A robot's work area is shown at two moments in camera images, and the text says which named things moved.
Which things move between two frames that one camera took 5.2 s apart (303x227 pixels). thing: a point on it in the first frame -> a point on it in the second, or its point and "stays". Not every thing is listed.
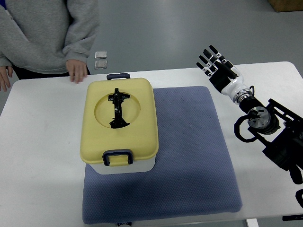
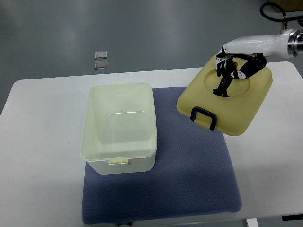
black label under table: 291,217 stays
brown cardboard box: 282,5 stays
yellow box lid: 140,136 -> 233,115
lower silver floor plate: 101,64 stays
